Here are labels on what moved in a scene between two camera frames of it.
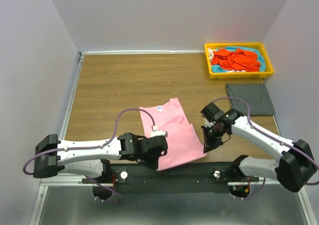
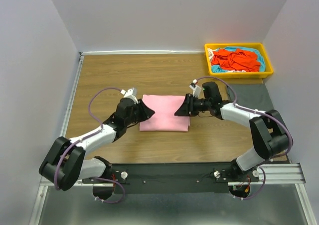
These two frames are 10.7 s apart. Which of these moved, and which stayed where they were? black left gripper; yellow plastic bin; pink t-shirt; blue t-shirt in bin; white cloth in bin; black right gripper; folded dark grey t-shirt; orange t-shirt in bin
Moved: pink t-shirt; black right gripper; black left gripper
Stayed: yellow plastic bin; white cloth in bin; blue t-shirt in bin; folded dark grey t-shirt; orange t-shirt in bin
